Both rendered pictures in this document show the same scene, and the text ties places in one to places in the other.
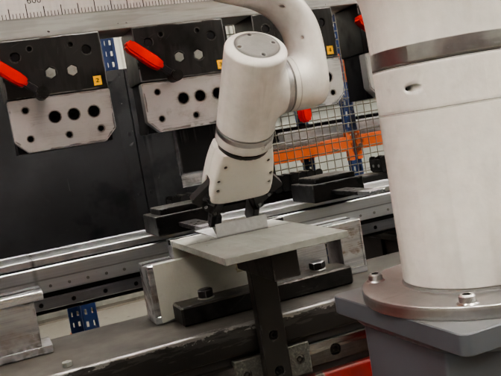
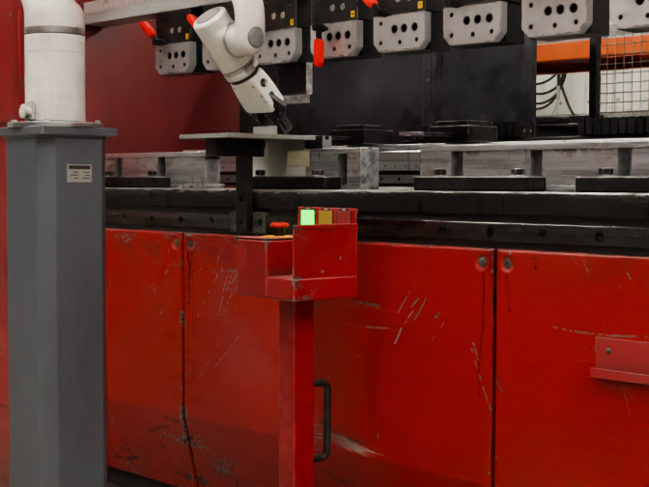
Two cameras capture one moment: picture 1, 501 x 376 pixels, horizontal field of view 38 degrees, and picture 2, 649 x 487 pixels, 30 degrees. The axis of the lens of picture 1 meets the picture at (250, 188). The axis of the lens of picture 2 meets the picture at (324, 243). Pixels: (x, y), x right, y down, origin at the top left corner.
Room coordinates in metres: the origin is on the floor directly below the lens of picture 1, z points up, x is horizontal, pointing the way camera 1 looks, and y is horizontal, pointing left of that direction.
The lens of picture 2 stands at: (0.10, -2.65, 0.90)
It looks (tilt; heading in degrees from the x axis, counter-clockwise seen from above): 3 degrees down; 66
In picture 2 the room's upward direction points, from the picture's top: straight up
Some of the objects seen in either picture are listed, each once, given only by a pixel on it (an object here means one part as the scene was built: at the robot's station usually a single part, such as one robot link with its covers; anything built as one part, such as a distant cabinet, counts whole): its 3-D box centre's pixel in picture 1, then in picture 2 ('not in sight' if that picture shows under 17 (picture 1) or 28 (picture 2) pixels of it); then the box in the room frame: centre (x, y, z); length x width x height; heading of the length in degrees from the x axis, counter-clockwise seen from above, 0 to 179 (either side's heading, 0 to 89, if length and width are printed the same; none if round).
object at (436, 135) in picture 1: (463, 174); (55, 82); (0.58, -0.17, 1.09); 0.19 x 0.19 x 0.18
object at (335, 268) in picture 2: not in sight; (296, 251); (1.03, -0.36, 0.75); 0.20 x 0.16 x 0.18; 104
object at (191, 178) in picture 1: (206, 154); (295, 83); (1.20, 0.06, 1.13); 0.10 x 0.02 x 0.10; 111
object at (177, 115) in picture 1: (180, 77); (287, 29); (1.19, 0.08, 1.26); 0.15 x 0.09 x 0.17; 111
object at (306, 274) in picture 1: (265, 292); (288, 183); (1.16, 0.00, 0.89); 0.30 x 0.05 x 0.03; 111
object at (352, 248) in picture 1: (257, 266); (310, 168); (1.22, 0.01, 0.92); 0.39 x 0.06 x 0.10; 111
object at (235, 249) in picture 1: (252, 239); (247, 137); (1.06, 0.01, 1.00); 0.26 x 0.18 x 0.01; 21
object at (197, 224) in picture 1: (189, 218); (340, 134); (1.35, 0.12, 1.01); 0.26 x 0.12 x 0.05; 21
